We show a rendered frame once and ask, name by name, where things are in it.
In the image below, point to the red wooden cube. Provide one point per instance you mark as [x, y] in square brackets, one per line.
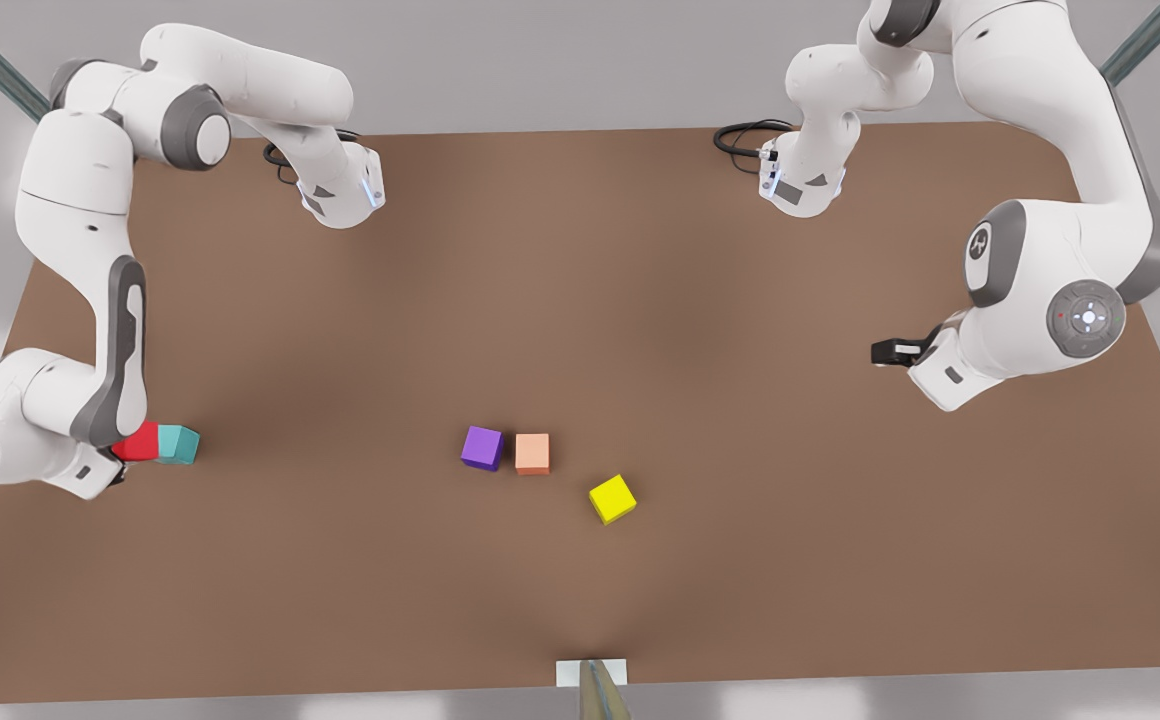
[137, 442]

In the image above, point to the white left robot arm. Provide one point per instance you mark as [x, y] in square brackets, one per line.
[1060, 230]

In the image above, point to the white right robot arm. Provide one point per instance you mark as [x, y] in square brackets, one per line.
[75, 230]

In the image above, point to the teal wooden cube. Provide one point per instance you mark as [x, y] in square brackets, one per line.
[178, 445]

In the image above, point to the yellow wooden cube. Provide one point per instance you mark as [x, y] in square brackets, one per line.
[613, 499]

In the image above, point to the purple wooden cube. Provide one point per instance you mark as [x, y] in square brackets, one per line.
[482, 448]

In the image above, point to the salmon wooden cube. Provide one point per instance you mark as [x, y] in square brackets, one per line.
[532, 454]

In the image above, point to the white post foot plate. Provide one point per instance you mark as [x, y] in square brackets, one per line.
[568, 672]

